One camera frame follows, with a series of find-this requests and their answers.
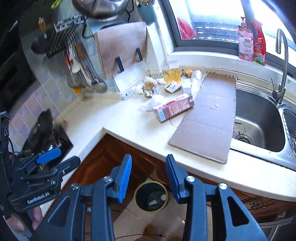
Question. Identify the steel bowl on shelf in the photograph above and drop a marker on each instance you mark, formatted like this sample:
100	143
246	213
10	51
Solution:
101	10

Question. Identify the food scrap pile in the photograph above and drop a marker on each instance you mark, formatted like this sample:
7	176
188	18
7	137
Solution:
149	86

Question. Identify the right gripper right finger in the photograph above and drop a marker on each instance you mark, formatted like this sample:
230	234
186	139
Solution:
176	177

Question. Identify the pink detergent bottle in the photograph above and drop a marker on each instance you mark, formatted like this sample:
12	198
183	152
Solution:
245	41

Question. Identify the person's hand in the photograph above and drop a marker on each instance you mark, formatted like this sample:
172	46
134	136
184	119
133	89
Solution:
16	224

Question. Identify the clear plastic wrapper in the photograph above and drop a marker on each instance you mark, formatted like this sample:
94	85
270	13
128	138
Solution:
192	81

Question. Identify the black gas stove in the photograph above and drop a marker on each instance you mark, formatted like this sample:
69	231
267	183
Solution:
58	139

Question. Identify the flat cardboard sheet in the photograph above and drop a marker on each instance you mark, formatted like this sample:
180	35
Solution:
207	128

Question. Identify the yellow slipper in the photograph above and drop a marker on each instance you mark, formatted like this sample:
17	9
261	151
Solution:
148	231

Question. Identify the yellow snack bag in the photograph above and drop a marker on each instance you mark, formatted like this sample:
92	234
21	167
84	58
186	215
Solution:
171	75

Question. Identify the white rice spoon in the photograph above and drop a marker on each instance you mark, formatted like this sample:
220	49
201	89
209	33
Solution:
74	66

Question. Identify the round trash bin yellow rim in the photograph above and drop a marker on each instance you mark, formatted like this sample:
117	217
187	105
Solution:
151	196

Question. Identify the pink carton box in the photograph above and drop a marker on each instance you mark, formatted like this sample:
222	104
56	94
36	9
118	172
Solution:
174	107

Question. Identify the green utensil holder cup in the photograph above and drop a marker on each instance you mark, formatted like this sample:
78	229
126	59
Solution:
147	13

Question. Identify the crumpled white tissue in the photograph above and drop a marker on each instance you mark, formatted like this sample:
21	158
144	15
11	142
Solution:
154	102

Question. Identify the black wok pan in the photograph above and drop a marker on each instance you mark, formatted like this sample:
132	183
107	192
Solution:
40	133

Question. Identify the steel ladle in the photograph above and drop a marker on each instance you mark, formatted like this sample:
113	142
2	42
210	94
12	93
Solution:
97	83

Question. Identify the small cigarette box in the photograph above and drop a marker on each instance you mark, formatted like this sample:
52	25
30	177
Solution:
172	87

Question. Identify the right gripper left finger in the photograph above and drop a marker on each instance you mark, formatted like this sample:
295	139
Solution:
120	178

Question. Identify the strainer skimmer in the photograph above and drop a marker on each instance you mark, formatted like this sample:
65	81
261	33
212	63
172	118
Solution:
74	80

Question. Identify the red spray bottle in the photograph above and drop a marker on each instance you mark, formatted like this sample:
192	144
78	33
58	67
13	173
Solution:
259	44

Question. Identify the wooden cutting board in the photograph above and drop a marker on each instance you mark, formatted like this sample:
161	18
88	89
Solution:
121	46

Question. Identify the black wall utensil rack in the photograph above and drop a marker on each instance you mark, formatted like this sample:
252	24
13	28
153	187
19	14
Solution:
64	31

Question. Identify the chrome kitchen faucet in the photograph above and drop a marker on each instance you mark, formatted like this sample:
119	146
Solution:
279	94

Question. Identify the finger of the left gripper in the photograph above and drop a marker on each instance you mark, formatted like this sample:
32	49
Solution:
48	156
58	172

